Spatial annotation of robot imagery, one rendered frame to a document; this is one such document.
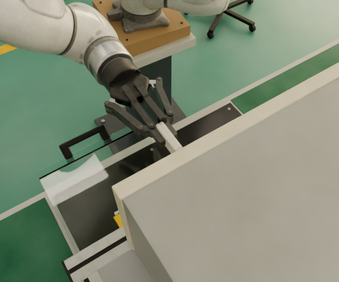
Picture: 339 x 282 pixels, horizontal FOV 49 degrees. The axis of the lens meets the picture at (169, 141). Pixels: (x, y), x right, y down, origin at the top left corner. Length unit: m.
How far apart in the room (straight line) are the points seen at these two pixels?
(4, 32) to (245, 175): 0.48
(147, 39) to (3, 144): 1.17
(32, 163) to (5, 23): 1.48
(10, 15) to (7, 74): 1.91
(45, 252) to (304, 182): 0.76
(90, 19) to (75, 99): 1.55
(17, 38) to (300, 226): 0.56
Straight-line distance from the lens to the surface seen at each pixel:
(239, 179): 0.48
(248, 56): 2.57
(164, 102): 0.70
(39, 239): 1.10
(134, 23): 1.44
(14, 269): 1.09
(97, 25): 0.80
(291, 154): 0.51
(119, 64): 0.74
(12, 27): 0.72
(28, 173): 2.11
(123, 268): 0.64
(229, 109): 1.24
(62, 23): 0.76
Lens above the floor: 1.73
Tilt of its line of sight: 56 degrees down
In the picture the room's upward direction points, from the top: straight up
